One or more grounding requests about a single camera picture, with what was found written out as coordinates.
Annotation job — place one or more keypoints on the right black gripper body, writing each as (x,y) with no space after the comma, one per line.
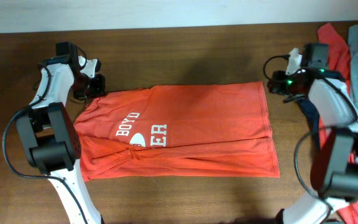
(284,84)

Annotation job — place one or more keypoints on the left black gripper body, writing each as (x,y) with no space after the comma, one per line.
(87,87)

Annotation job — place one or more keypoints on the orange soccer t-shirt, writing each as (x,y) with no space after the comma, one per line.
(183,130)

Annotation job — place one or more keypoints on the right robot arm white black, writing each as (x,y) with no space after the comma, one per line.
(334,172)

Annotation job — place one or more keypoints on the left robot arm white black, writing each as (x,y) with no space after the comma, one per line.
(51,143)

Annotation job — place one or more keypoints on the navy garment in pile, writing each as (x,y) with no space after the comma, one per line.
(312,116)

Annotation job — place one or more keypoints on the red shirt in pile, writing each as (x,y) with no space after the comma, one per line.
(339,57)

